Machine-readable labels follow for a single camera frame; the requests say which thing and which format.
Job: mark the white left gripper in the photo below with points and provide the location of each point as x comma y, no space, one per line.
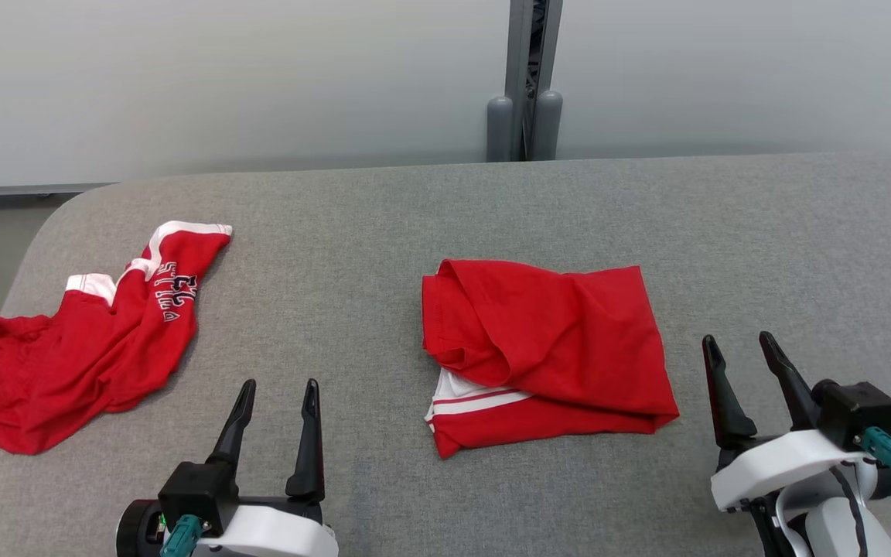
275,535

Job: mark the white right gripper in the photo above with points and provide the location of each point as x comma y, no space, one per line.
770,468

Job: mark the red jersey shirt number 23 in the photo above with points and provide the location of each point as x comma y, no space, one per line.
554,340

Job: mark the red jersey with white trim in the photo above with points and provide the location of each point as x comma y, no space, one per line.
66,371

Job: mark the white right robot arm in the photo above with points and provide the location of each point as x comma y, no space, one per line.
824,535

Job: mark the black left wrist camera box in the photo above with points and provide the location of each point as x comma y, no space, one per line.
198,491

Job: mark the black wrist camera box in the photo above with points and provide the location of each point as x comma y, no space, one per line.
855,410
198,491

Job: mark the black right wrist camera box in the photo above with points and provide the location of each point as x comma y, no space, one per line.
855,410

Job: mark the grey partition post with feet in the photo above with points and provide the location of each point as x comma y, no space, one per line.
524,116

